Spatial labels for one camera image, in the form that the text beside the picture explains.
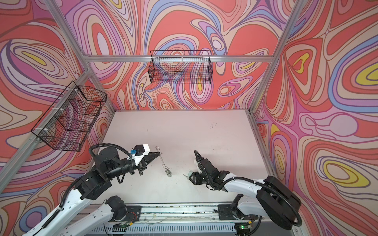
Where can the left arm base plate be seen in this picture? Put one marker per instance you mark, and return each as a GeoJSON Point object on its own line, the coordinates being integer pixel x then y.
{"type": "Point", "coordinates": [132, 213]}

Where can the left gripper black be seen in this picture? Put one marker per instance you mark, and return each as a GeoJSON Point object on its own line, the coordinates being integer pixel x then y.
{"type": "Point", "coordinates": [148, 159]}

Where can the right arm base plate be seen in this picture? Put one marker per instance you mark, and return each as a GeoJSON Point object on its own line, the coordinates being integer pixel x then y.
{"type": "Point", "coordinates": [229, 212]}

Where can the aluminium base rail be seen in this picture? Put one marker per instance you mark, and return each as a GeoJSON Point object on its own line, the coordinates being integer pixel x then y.
{"type": "Point", "coordinates": [162, 219]}

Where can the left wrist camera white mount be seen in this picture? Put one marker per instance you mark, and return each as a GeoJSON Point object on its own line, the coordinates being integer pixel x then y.
{"type": "Point", "coordinates": [139, 150]}

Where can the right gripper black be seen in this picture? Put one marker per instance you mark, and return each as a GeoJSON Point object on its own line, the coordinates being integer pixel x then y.
{"type": "Point", "coordinates": [196, 181]}

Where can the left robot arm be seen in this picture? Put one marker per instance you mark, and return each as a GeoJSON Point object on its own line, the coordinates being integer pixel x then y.
{"type": "Point", "coordinates": [111, 162]}

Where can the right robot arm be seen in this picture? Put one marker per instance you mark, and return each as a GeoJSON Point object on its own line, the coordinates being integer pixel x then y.
{"type": "Point", "coordinates": [263, 198]}

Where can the perforated metal ring plate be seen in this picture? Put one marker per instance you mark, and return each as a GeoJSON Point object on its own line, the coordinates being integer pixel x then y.
{"type": "Point", "coordinates": [161, 158]}

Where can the black wire basket wall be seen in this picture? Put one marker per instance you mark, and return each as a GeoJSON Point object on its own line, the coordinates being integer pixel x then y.
{"type": "Point", "coordinates": [71, 119]}
{"type": "Point", "coordinates": [180, 67]}

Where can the bunch of small keys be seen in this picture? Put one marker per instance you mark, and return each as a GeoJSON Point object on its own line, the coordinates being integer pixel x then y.
{"type": "Point", "coordinates": [168, 172]}

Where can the black wire basket back wall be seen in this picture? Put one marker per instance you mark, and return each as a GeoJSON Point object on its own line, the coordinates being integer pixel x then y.
{"type": "Point", "coordinates": [180, 67]}

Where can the key with green cap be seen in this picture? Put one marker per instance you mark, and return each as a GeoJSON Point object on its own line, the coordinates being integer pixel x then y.
{"type": "Point", "coordinates": [188, 175]}

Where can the black wire basket left wall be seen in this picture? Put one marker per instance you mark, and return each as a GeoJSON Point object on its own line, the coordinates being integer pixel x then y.
{"type": "Point", "coordinates": [71, 119]}

